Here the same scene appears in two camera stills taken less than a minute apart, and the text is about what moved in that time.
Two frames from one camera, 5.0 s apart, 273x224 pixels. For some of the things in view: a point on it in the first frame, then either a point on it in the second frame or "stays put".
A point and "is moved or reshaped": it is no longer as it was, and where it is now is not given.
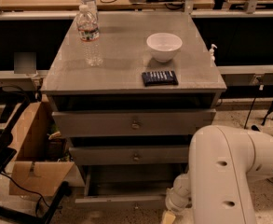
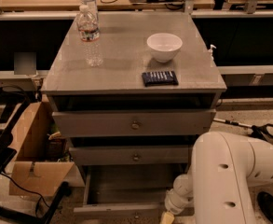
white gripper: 174,202 stays put
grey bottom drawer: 126,189 is moved or reshaped
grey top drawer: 133,122 stays put
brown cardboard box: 41,161 stays put
